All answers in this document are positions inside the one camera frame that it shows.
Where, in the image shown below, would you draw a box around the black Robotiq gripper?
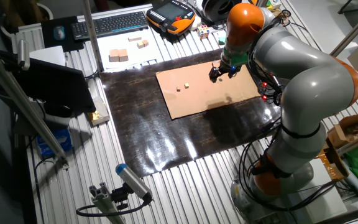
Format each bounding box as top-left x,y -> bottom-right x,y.
209,62 -> 240,83

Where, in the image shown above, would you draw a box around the brown cardboard sheet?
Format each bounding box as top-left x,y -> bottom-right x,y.
155,60 -> 262,121

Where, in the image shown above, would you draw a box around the Rubik's cube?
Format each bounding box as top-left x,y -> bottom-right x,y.
196,24 -> 211,40

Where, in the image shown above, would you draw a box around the white round object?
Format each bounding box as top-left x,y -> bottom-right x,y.
188,17 -> 202,32

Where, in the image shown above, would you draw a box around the black filament spool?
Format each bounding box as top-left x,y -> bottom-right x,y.
201,0 -> 244,23

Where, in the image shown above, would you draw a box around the white paper sheet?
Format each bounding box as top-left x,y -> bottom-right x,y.
96,26 -> 167,72

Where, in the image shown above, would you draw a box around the orange black teach pendant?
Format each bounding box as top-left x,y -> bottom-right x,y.
145,0 -> 196,35

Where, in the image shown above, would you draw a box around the dark marble pattern mat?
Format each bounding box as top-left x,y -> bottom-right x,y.
99,48 -> 288,179

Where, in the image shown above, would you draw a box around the black keyboard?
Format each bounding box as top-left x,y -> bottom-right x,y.
70,11 -> 149,41

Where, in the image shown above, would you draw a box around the small box gold contents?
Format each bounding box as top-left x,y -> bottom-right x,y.
87,95 -> 111,126

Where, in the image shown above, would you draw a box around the open cardboard box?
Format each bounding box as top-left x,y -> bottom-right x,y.
326,112 -> 358,149

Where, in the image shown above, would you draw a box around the taped cardboard box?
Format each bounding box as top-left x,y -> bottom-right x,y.
317,136 -> 350,182

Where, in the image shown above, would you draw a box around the aluminium profile bar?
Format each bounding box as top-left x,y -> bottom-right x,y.
336,126 -> 358,157

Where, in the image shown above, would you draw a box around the black laptop screen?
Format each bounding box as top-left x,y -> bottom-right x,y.
11,57 -> 97,119

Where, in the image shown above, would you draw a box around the black mouse pad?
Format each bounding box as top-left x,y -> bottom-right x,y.
40,15 -> 85,53

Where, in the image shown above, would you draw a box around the white flat box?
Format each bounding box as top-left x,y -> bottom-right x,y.
303,157 -> 349,224

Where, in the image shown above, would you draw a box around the short aluminium profile stub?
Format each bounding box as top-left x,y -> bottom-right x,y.
88,182 -> 126,224

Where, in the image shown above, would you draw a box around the blue tissue pack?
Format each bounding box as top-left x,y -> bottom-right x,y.
35,128 -> 73,158

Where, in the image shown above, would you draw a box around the grey roll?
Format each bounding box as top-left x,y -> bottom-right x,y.
342,172 -> 358,202

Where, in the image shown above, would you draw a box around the long aluminium profile beam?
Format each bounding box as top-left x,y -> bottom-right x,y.
0,43 -> 70,170

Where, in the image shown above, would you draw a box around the dark wooden plank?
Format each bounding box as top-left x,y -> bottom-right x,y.
315,205 -> 358,224

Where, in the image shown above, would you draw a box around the green printed wrist mount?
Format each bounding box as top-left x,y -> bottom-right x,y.
221,51 -> 249,67

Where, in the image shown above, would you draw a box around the aluminium frame post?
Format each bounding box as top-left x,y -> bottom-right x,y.
329,2 -> 358,58
82,0 -> 104,73

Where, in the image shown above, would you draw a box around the silver camera blue tip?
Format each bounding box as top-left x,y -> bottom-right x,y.
115,163 -> 154,202

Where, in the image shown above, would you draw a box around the black camera bracket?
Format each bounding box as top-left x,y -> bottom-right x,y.
110,182 -> 134,211

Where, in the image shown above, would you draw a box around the black camera cable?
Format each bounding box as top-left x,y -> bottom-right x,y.
75,194 -> 154,218

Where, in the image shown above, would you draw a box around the silver bar camera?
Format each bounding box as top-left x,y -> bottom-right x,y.
16,39 -> 31,72

